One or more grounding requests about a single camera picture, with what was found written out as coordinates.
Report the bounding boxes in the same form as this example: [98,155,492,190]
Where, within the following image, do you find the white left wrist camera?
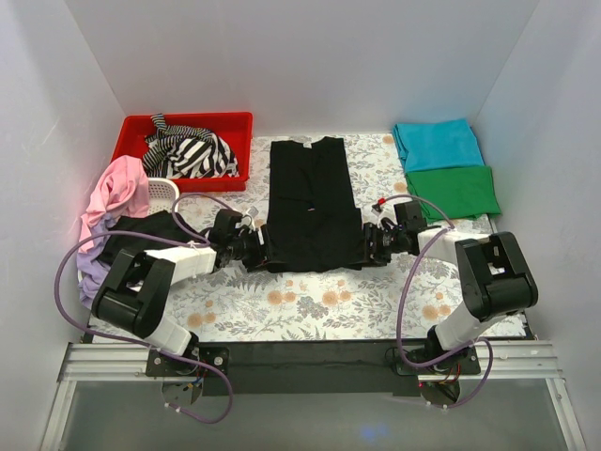
[236,212,256,231]

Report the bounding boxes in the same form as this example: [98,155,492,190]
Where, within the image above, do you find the black floral print t shirt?
[267,136,363,272]

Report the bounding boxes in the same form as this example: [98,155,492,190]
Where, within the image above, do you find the red plastic bin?
[111,111,254,193]

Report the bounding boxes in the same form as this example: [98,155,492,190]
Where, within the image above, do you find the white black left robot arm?
[91,210,269,376]

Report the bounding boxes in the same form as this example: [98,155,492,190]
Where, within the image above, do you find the folded green t shirt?
[406,165,501,220]

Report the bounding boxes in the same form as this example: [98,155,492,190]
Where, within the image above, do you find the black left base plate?
[145,347,229,378]

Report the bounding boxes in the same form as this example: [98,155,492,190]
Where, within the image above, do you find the black shirt in basket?
[98,210,193,265]

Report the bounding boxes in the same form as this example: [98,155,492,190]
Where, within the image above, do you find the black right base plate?
[393,346,481,377]

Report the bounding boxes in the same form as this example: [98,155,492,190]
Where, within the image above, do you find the folded blue t shirt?
[392,119,484,173]

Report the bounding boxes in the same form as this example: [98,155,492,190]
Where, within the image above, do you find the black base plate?
[145,347,229,378]
[393,346,481,377]

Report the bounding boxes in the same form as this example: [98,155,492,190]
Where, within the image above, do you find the white plastic laundry basket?
[77,178,182,295]

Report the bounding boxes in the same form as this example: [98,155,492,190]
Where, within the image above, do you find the aluminium frame rail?
[59,340,562,381]

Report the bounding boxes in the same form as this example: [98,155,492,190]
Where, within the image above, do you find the black white striped shirt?
[142,114,239,179]

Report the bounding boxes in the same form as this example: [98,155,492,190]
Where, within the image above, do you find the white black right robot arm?
[362,194,538,374]

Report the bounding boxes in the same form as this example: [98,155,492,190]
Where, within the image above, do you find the pink shirt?
[80,155,149,241]

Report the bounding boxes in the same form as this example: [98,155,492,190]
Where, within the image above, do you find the floral patterned table mat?
[91,133,526,343]

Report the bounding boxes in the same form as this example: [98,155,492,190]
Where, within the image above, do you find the lavender shirt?
[76,213,116,309]

